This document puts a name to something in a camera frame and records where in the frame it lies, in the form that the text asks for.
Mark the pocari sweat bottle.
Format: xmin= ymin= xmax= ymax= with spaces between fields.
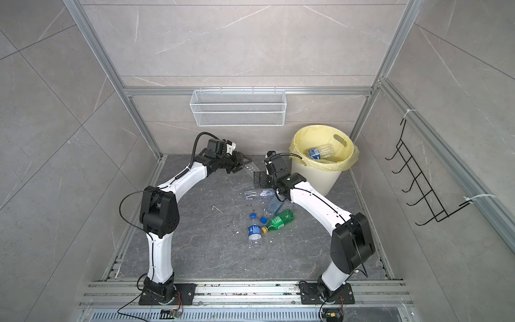
xmin=305 ymin=144 xmax=335 ymax=160

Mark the green sprite bottle right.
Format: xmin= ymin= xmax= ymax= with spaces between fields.
xmin=262 ymin=209 xmax=295 ymax=234

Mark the clear bottle white cap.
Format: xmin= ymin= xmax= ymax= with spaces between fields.
xmin=242 ymin=155 xmax=259 ymax=178

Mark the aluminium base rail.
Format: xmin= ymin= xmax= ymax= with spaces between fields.
xmin=78 ymin=279 xmax=419 ymax=321

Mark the white bin with yellow bag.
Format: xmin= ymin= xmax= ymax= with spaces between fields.
xmin=290 ymin=125 xmax=359 ymax=196

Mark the white wire mesh basket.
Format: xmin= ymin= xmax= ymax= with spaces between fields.
xmin=190 ymin=89 xmax=287 ymax=127

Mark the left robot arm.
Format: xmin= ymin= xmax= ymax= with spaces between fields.
xmin=139 ymin=136 xmax=245 ymax=305

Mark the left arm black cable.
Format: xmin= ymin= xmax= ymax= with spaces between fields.
xmin=188 ymin=131 xmax=220 ymax=170

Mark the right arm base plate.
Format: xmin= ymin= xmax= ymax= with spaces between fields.
xmin=298 ymin=280 xmax=355 ymax=305

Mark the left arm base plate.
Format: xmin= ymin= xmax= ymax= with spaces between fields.
xmin=138 ymin=283 xmax=197 ymax=305

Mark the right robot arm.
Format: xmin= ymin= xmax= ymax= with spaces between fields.
xmin=253 ymin=151 xmax=376 ymax=304

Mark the pocari bottle white cap front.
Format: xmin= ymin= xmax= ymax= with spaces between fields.
xmin=248 ymin=213 xmax=262 ymax=247

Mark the black wire hook rack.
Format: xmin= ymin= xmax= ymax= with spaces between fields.
xmin=385 ymin=119 xmax=473 ymax=227

